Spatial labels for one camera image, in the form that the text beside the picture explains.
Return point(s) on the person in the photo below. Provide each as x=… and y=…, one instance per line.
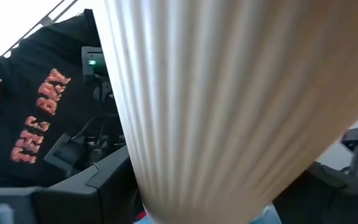
x=17, y=93

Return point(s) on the beige ribbed cup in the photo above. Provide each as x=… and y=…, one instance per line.
x=213, y=109

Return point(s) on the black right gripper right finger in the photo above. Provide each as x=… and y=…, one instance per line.
x=322, y=202

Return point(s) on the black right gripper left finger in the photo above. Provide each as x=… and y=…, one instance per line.
x=104, y=193

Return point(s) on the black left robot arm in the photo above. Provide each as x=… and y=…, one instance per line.
x=104, y=99

